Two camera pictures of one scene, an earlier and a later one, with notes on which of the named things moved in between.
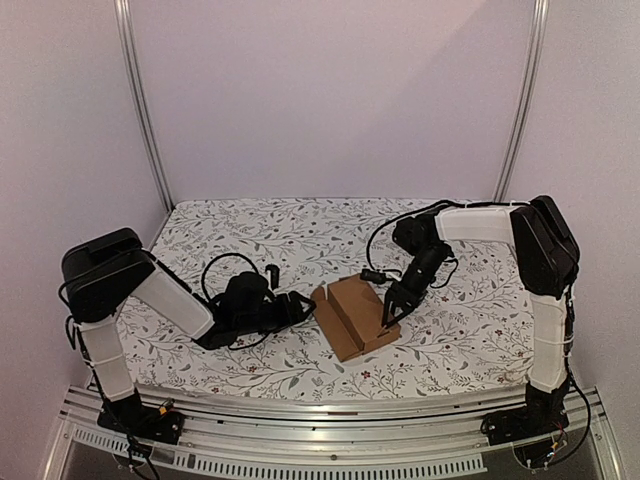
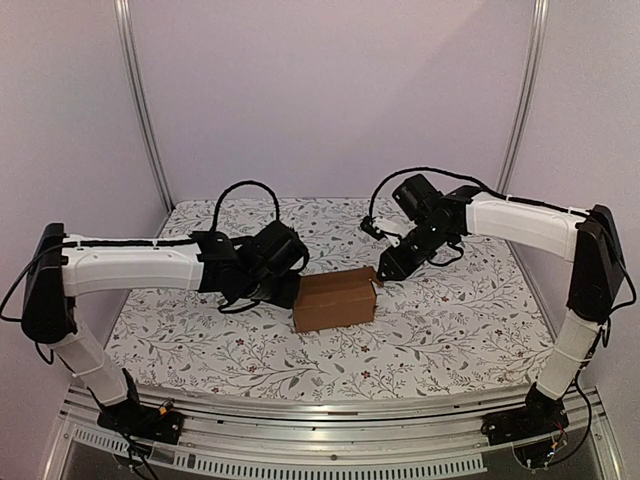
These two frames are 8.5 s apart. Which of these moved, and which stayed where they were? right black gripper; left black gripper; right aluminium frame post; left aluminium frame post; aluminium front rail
Moved: left black gripper; right black gripper
Stayed: aluminium front rail; right aluminium frame post; left aluminium frame post
